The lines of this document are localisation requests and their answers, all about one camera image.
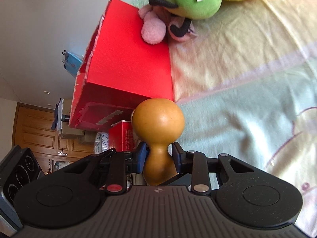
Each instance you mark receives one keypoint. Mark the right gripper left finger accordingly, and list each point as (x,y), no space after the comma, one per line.
(134,165)

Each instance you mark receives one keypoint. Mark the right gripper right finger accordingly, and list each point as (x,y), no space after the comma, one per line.
(196,164)

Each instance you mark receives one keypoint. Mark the small red gift box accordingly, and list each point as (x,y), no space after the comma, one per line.
(121,139)

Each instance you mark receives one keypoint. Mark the orange wooden gourd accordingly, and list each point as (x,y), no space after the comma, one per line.
(158,122)

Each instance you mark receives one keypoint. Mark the large red cardboard box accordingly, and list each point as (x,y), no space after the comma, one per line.
(119,71)

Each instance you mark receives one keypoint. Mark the wooden cabinet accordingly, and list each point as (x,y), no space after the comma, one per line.
(32,129)

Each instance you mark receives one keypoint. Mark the blue plastic bag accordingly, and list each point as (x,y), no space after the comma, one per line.
(71,62)

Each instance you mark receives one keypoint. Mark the pink plush toy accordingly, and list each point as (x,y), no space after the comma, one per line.
(158,22)

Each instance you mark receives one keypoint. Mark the green caterpillar plush toy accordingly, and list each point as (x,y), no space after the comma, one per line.
(183,12)

